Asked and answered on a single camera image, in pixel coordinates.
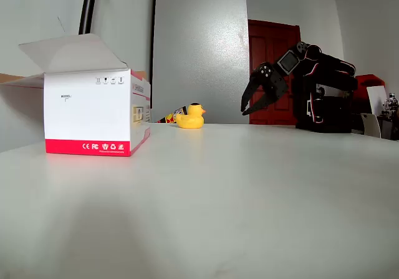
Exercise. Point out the yellow red printed package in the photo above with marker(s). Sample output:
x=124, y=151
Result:
x=170, y=117

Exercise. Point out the white board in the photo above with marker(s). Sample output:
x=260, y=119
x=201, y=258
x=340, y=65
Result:
x=377, y=99

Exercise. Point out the red wooden door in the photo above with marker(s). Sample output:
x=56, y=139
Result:
x=265, y=45

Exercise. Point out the white chair back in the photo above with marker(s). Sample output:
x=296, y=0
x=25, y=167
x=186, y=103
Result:
x=371, y=124

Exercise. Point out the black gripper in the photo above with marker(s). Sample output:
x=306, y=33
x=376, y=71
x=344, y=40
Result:
x=270, y=80

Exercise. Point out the black camera stand pole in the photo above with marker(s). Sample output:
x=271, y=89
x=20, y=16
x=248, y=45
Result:
x=87, y=7

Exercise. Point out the open cardboard box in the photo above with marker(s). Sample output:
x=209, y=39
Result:
x=87, y=113

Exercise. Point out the yellow ball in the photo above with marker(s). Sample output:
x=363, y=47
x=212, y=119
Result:
x=190, y=120

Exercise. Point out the red cabinet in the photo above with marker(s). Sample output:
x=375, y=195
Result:
x=369, y=80

